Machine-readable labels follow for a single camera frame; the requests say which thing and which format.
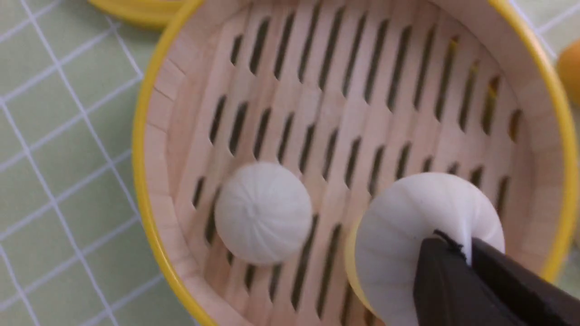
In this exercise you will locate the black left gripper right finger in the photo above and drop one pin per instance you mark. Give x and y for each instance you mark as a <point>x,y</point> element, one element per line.
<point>530,298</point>

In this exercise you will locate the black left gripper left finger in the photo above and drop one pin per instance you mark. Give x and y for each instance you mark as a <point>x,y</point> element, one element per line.
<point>448,292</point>

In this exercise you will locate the bamboo steamer tray yellow rim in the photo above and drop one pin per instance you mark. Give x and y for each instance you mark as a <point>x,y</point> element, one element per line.
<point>349,95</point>

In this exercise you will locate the bamboo steamer lid yellow rim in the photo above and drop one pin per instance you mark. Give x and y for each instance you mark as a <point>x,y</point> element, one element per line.
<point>147,14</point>

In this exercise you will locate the orange toy mango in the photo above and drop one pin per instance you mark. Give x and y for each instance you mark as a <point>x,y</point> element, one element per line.
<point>568,70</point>

